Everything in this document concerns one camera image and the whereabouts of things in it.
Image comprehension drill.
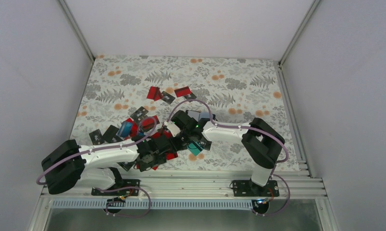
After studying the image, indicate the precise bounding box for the black card holder wallet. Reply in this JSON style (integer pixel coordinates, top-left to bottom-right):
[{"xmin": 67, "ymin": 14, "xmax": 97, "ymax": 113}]
[{"xmin": 185, "ymin": 110, "xmax": 216, "ymax": 121}]

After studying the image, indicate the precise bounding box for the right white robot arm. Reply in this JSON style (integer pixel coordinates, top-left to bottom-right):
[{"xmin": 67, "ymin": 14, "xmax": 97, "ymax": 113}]
[{"xmin": 163, "ymin": 110, "xmax": 287, "ymax": 196}]

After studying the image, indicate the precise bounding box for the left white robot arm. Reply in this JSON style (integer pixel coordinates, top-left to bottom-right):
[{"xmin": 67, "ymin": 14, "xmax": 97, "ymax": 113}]
[{"xmin": 37, "ymin": 134, "xmax": 184, "ymax": 195}]

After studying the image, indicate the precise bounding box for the teal card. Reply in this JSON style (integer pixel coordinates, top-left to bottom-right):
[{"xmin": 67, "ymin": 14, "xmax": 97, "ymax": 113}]
[{"xmin": 187, "ymin": 142, "xmax": 203, "ymax": 156}]

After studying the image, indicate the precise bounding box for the black VIP card right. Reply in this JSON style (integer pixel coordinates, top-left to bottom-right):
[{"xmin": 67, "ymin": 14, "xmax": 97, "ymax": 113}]
[{"xmin": 199, "ymin": 139, "xmax": 212, "ymax": 151}]

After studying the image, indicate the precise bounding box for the black vip card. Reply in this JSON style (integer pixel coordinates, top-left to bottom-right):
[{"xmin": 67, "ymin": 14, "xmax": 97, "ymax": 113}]
[
  {"xmin": 89, "ymin": 129, "xmax": 105, "ymax": 145},
  {"xmin": 199, "ymin": 139, "xmax": 212, "ymax": 151}
]

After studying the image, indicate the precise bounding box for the small black card top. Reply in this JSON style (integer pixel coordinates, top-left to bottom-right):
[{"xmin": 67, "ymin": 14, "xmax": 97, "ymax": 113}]
[{"xmin": 184, "ymin": 93, "xmax": 197, "ymax": 100}]

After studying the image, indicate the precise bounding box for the blue card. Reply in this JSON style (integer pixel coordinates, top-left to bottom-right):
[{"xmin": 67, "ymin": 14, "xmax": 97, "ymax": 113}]
[{"xmin": 116, "ymin": 121, "xmax": 135, "ymax": 138}]

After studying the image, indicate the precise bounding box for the black card near top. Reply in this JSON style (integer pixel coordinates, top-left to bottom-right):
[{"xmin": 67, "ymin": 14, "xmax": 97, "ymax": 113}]
[{"xmin": 161, "ymin": 91, "xmax": 175, "ymax": 104}]

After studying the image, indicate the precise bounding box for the red black-stripe card top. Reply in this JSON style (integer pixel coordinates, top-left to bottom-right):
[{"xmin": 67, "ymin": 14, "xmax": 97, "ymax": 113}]
[{"xmin": 174, "ymin": 87, "xmax": 191, "ymax": 97}]

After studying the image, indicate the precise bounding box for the red card far left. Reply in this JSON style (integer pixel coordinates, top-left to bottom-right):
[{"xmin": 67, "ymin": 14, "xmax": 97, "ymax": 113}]
[{"xmin": 147, "ymin": 86, "xmax": 163, "ymax": 101}]

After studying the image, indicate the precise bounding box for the black VIP card left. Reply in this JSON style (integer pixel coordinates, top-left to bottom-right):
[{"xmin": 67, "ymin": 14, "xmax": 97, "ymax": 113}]
[{"xmin": 89, "ymin": 129, "xmax": 105, "ymax": 145}]

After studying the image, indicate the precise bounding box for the floral patterned table mat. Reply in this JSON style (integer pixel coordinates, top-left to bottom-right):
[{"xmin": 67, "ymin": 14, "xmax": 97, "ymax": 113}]
[{"xmin": 70, "ymin": 55, "xmax": 299, "ymax": 171}]

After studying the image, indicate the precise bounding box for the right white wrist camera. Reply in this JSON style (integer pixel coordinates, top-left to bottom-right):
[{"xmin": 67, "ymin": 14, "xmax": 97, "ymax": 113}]
[{"xmin": 163, "ymin": 121, "xmax": 181, "ymax": 137}]

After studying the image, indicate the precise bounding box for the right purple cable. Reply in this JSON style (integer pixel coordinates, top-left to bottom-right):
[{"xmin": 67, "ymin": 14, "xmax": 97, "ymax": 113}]
[{"xmin": 164, "ymin": 99, "xmax": 291, "ymax": 218}]

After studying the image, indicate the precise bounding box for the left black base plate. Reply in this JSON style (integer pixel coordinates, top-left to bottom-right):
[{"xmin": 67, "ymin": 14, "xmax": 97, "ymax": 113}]
[{"xmin": 91, "ymin": 179, "xmax": 140, "ymax": 196}]

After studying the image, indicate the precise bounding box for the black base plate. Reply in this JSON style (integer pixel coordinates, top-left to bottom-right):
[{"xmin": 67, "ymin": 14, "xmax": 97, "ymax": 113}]
[
  {"xmin": 91, "ymin": 179, "xmax": 140, "ymax": 196},
  {"xmin": 230, "ymin": 180, "xmax": 280, "ymax": 197}
]

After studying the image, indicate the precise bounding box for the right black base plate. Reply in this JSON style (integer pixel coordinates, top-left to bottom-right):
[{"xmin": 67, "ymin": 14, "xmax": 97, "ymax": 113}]
[{"xmin": 230, "ymin": 180, "xmax": 280, "ymax": 197}]

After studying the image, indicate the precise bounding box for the blue grey cable duct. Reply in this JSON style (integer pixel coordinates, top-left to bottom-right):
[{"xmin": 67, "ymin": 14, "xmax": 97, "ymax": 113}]
[{"xmin": 51, "ymin": 198, "xmax": 257, "ymax": 210}]

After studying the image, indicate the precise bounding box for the aluminium rail frame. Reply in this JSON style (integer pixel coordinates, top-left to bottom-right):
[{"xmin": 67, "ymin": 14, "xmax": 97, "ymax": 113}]
[{"xmin": 29, "ymin": 162, "xmax": 338, "ymax": 231}]

